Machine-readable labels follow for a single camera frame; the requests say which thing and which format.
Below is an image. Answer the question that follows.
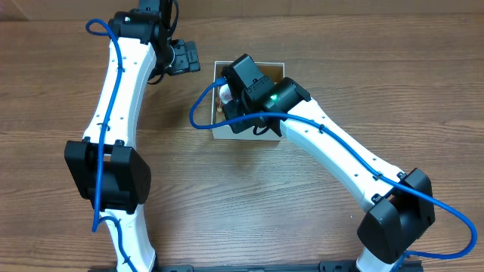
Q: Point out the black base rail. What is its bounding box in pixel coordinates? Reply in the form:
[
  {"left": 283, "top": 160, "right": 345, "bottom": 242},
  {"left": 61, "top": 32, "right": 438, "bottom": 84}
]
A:
[{"left": 88, "top": 260, "right": 424, "bottom": 272}]

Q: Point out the white cardboard box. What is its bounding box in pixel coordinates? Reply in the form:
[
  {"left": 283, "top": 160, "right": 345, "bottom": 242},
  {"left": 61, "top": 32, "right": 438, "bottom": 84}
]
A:
[{"left": 211, "top": 60, "right": 285, "bottom": 141}]

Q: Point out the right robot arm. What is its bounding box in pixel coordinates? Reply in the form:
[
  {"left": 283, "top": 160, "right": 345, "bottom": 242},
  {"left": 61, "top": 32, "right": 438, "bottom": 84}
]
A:
[{"left": 222, "top": 54, "right": 435, "bottom": 271}]

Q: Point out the small wooden rattle drum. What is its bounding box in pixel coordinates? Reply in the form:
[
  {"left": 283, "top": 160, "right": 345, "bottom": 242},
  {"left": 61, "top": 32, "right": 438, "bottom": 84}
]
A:
[{"left": 216, "top": 84, "right": 233, "bottom": 113}]

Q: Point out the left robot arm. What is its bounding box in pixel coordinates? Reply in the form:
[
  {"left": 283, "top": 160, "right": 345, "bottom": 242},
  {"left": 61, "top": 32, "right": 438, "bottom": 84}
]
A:
[{"left": 64, "top": 0, "right": 200, "bottom": 271}]

